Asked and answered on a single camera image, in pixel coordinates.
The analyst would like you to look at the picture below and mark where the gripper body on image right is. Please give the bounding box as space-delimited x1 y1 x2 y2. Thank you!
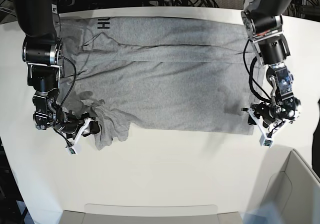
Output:
252 103 283 132

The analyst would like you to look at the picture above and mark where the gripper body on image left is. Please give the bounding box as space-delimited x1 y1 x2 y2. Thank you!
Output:
54 111 85 139

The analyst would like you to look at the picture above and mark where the grey T-shirt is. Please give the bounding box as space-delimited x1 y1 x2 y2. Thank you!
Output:
58 17 255 149

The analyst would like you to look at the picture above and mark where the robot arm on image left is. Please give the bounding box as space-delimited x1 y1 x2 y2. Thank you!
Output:
13 0 100 140

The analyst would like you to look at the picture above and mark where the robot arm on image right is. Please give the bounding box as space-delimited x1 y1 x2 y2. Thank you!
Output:
241 0 301 132

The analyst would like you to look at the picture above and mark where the grey bin at right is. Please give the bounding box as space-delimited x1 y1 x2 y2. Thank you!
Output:
257 150 320 224

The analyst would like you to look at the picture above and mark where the grey tray at bottom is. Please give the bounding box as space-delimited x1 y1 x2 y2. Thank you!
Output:
59 204 243 224

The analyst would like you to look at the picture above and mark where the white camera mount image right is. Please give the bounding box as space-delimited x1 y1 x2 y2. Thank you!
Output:
241 108 289 148

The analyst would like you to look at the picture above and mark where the white camera mount image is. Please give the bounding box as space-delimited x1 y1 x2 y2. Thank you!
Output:
65 118 93 155
241 108 289 148

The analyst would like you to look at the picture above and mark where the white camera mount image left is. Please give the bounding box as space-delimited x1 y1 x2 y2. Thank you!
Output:
65 118 93 155

